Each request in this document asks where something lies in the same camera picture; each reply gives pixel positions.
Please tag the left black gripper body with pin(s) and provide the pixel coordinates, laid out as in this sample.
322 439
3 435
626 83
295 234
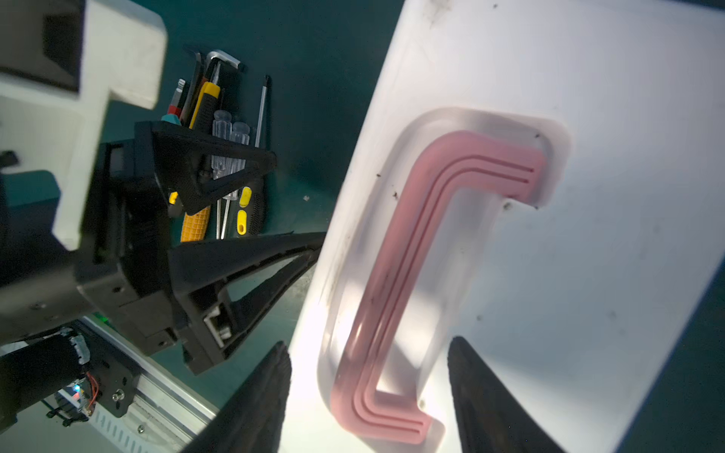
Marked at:
120 268

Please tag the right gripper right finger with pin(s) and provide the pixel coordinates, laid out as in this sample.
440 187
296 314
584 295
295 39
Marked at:
488 417

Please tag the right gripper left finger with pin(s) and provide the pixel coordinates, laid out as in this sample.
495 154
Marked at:
252 419

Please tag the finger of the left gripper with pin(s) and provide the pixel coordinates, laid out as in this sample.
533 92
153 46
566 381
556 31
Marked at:
202 168
225 288

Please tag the yellow black small screwdriver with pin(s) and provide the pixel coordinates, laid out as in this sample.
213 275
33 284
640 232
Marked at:
251 214

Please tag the white blue tool box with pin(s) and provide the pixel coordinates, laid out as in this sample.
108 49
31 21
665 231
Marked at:
576 300

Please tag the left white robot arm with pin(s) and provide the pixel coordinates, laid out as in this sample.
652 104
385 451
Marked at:
62 62

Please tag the teal utility knife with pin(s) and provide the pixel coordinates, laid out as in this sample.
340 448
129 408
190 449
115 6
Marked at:
172 119

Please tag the silver hex key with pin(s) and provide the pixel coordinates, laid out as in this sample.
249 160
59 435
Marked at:
217 56

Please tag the aluminium front rail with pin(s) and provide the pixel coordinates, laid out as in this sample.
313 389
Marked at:
164 416

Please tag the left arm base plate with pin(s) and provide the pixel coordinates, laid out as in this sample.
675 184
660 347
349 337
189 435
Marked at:
115 375

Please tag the pink tool box handle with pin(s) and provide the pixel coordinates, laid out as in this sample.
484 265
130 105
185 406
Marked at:
458 160

